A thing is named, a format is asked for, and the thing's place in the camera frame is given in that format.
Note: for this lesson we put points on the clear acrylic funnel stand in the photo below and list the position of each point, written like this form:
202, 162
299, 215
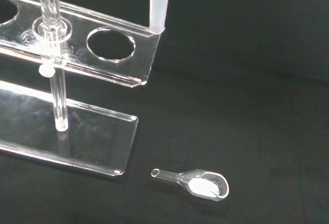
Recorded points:
77, 54

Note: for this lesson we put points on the glass weighing funnel with powder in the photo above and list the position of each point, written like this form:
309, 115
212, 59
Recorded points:
205, 185

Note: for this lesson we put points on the black bench cloth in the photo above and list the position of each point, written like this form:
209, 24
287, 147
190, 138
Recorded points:
244, 93

